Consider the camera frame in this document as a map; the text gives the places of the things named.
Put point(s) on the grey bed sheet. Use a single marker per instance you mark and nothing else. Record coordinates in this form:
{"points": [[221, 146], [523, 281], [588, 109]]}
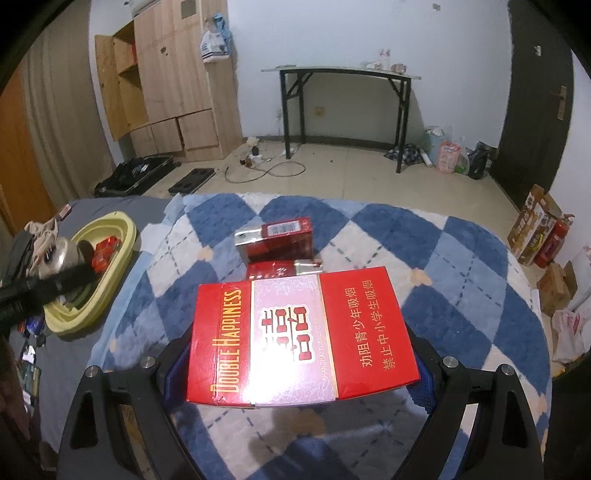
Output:
{"points": [[92, 205]]}

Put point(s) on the blue packet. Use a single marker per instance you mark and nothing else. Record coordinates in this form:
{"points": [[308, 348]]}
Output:
{"points": [[31, 325]]}

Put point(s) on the wooden wardrobe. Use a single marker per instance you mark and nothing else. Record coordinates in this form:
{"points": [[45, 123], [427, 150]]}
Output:
{"points": [[175, 69]]}

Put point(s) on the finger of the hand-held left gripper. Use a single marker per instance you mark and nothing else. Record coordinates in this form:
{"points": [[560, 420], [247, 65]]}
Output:
{"points": [[69, 279]]}

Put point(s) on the dark green box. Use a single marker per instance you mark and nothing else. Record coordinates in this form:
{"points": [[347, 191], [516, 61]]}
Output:
{"points": [[30, 381]]}

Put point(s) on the pale blue bin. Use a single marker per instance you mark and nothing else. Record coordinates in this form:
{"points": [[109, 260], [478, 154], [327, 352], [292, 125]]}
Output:
{"points": [[433, 143]]}

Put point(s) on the green bag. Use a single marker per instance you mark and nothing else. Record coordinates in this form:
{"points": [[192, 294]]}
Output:
{"points": [[461, 165]]}

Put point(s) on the dark door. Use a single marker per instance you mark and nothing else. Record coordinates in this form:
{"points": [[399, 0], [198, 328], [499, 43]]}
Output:
{"points": [[526, 115]]}

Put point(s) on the colourful printed cardboard box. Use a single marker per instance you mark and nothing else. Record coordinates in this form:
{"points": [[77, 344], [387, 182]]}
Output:
{"points": [[531, 221]]}

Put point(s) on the blue hanging cloth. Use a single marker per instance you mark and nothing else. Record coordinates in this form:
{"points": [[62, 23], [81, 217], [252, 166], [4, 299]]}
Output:
{"points": [[219, 22]]}

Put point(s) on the black tray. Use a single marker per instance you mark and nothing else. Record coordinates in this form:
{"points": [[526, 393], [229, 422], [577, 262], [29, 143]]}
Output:
{"points": [[191, 180]]}

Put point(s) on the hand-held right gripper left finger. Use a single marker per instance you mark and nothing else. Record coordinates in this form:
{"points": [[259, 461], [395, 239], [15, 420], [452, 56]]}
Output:
{"points": [[178, 378]]}

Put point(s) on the checked cloth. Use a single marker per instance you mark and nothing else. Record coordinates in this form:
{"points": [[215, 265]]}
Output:
{"points": [[408, 154]]}

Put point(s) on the black case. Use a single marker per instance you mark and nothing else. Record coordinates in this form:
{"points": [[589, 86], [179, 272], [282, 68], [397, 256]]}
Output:
{"points": [[134, 173]]}

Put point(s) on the red and silver box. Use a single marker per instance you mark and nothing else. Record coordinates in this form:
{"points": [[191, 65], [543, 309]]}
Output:
{"points": [[277, 268]]}

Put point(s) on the red fire extinguisher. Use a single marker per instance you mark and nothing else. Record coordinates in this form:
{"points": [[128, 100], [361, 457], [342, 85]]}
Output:
{"points": [[551, 242]]}

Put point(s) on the black folding table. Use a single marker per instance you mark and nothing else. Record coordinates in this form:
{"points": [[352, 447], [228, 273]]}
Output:
{"points": [[341, 70]]}

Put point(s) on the beige curtain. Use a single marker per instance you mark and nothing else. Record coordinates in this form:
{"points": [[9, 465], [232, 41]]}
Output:
{"points": [[60, 92]]}

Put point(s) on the brown cardboard box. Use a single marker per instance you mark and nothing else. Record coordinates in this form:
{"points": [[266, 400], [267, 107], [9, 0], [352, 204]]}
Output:
{"points": [[554, 286]]}

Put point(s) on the pale blue cloth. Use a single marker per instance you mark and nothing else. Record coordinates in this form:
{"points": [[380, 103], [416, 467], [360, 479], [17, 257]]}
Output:
{"points": [[154, 237]]}

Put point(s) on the white hanging plastic bag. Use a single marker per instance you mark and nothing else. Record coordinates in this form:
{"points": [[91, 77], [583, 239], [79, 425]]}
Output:
{"points": [[214, 46]]}

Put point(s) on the pink bag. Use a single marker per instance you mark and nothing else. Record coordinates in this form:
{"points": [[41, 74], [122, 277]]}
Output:
{"points": [[449, 157]]}

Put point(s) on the clear bottle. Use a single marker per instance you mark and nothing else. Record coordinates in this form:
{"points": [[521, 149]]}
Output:
{"points": [[385, 60]]}

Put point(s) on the beige clothes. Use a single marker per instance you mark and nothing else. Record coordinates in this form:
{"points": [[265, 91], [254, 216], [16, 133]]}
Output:
{"points": [[41, 230]]}

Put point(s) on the blue white checked blanket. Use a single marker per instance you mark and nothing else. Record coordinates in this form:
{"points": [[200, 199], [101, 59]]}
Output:
{"points": [[461, 258]]}

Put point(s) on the black bag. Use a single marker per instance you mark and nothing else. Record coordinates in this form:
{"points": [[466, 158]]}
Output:
{"points": [[482, 161]]}

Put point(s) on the orange wooden door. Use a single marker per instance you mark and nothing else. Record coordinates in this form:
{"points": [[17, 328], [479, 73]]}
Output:
{"points": [[18, 161]]}

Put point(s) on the red box with gold pattern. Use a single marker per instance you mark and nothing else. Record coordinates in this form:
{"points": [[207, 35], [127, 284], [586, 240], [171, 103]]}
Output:
{"points": [[107, 254]]}

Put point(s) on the dark clothes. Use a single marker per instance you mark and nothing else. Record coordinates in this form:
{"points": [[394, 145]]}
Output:
{"points": [[16, 258]]}

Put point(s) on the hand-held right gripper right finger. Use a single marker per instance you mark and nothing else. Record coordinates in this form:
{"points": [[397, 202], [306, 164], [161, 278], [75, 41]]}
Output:
{"points": [[425, 397]]}

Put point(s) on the red box with white label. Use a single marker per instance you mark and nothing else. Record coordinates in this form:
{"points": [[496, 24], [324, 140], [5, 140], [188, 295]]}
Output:
{"points": [[281, 242]]}

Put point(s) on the red carton with white band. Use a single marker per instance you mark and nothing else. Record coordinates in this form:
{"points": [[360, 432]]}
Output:
{"points": [[295, 337]]}

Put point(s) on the yellow plastic basin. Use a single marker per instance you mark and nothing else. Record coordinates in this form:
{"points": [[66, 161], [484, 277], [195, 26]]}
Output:
{"points": [[87, 316]]}

